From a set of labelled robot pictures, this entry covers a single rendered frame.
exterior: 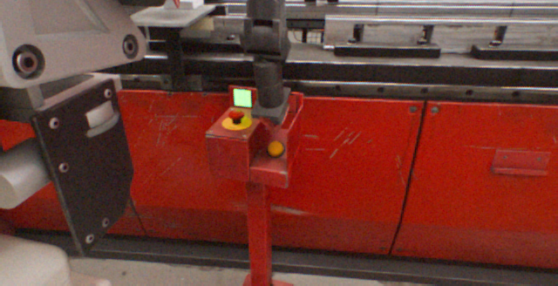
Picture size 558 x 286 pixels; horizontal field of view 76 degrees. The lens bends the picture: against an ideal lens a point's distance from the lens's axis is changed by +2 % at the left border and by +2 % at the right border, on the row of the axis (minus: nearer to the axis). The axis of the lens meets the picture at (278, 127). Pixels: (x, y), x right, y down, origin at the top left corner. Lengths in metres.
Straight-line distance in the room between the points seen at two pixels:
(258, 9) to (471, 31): 0.73
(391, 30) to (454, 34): 0.18
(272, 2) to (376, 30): 0.55
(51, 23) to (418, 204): 1.20
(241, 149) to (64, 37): 0.64
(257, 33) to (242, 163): 0.32
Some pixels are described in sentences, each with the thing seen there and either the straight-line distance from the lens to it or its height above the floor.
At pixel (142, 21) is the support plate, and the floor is 1.00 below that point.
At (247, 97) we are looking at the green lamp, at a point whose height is 0.82.
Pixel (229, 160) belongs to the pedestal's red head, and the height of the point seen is 0.71.
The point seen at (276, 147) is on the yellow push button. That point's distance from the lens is 0.87.
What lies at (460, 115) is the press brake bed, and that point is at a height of 0.73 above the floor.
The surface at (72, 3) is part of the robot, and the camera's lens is 0.22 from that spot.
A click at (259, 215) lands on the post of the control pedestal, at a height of 0.51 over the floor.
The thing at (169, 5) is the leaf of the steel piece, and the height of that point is 1.01.
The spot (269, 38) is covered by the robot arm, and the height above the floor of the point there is 1.02.
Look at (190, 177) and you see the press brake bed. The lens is 1.28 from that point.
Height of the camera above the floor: 1.17
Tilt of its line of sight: 28 degrees down
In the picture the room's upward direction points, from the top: straight up
